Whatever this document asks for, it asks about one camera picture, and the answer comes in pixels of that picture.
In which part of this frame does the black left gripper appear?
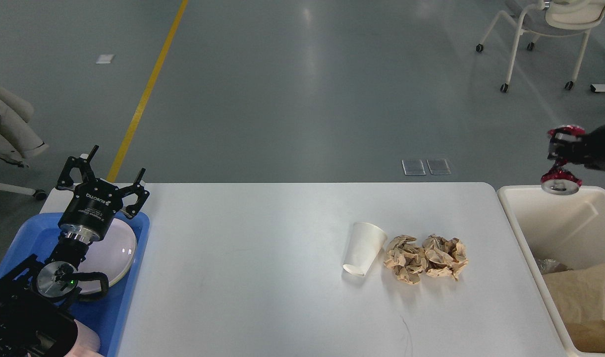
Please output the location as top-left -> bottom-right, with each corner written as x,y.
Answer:
55,145 -> 150,242

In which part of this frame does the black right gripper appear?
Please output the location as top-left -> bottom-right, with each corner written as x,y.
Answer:
548,125 -> 605,172

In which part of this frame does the crushed red can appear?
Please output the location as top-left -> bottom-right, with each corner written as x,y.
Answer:
541,125 -> 585,196

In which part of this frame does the pink plate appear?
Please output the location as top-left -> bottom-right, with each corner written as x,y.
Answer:
78,219 -> 137,274

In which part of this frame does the foil bag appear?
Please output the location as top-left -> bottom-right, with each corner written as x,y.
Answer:
534,258 -> 573,275

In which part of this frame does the pink mug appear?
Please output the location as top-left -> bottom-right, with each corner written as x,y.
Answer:
66,319 -> 104,357

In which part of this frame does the brown paper bag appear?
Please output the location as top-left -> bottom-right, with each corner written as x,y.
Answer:
543,263 -> 605,354

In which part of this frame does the brown paper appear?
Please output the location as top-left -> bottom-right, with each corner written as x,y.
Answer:
422,234 -> 469,282
384,235 -> 428,285

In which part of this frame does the white paper cup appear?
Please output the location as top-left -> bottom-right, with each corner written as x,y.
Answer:
342,222 -> 387,277

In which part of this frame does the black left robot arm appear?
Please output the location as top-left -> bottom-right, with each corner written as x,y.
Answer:
0,145 -> 150,357

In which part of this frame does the white chair with jacket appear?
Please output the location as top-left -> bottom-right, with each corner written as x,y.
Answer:
0,183 -> 47,201

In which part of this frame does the blue plastic tray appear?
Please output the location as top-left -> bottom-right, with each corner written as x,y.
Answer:
0,212 -> 150,357

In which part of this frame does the light green plate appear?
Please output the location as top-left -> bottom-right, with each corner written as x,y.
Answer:
78,268 -> 131,295

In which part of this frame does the cream plastic bin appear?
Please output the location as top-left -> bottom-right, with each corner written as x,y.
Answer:
497,185 -> 605,357

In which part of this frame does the white rolling chair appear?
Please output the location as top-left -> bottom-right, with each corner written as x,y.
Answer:
475,0 -> 605,93

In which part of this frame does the floor outlet plate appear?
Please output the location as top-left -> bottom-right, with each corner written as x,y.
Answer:
401,160 -> 426,176
426,159 -> 452,176

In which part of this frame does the white paper on floor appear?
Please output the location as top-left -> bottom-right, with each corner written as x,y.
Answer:
95,54 -> 115,64

